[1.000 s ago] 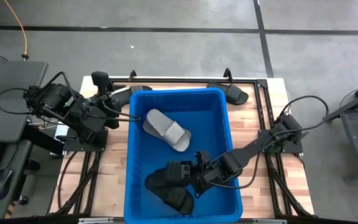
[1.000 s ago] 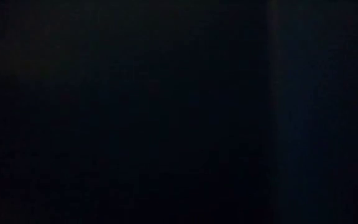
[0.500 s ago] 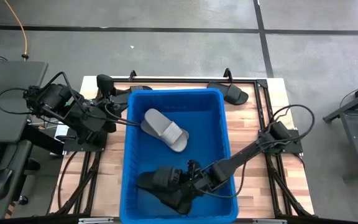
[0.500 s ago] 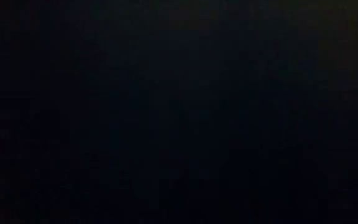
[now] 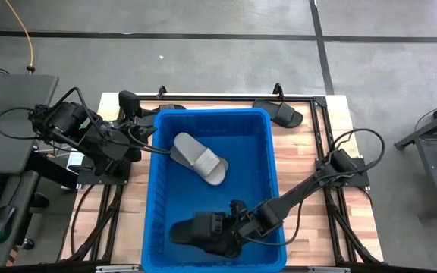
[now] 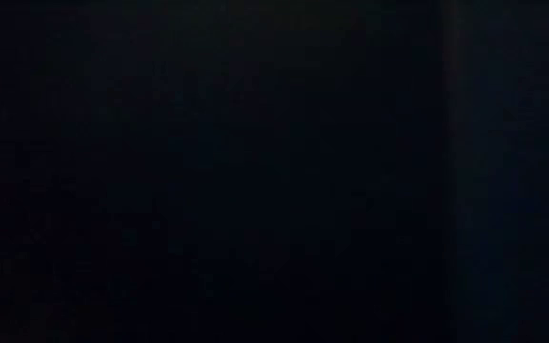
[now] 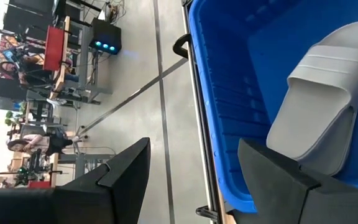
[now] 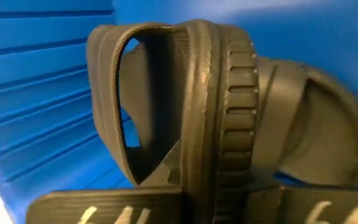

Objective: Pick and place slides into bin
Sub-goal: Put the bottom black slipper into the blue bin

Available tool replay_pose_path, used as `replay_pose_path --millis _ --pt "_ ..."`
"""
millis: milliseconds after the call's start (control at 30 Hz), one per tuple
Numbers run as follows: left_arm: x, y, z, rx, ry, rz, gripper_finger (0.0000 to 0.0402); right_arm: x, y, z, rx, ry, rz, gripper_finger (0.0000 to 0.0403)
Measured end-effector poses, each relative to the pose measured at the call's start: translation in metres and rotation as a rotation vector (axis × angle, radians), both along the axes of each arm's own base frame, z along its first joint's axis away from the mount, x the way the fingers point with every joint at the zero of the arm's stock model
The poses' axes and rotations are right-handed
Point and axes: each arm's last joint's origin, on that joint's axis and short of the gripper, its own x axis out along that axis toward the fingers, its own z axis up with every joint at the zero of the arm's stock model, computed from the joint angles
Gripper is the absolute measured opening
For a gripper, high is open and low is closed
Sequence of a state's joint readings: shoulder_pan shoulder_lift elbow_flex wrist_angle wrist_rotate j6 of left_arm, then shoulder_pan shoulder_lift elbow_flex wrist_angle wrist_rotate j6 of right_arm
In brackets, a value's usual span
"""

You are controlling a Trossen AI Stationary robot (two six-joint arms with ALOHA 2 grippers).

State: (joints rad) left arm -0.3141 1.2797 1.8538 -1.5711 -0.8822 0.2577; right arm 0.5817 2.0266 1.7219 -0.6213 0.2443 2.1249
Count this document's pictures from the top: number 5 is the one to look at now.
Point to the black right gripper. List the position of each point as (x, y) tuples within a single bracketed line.
[(247, 229)]

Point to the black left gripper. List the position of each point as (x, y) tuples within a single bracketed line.
[(139, 136)]

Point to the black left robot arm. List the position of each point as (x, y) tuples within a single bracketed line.
[(104, 146)]

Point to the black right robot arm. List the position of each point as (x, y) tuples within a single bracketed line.
[(302, 193)]

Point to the blue plastic bin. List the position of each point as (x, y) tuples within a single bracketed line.
[(249, 170)]

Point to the white small box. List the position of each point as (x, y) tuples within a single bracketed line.
[(75, 159)]

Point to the black desk leg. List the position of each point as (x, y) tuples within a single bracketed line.
[(51, 170)]

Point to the dark grey computer desk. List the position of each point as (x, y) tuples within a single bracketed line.
[(21, 189)]

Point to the black computer mouse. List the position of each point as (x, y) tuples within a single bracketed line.
[(2, 221)]

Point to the grey side table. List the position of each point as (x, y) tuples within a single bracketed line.
[(434, 170)]

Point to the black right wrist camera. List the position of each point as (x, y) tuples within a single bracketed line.
[(238, 208)]

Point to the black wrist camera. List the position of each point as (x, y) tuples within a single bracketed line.
[(128, 100), (238, 208)]

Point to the black frame bracket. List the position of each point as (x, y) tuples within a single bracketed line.
[(161, 92), (278, 91)]

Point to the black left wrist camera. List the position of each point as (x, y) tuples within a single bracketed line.
[(128, 100)]

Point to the silver metal bracket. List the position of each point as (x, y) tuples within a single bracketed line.
[(328, 270), (118, 269)]

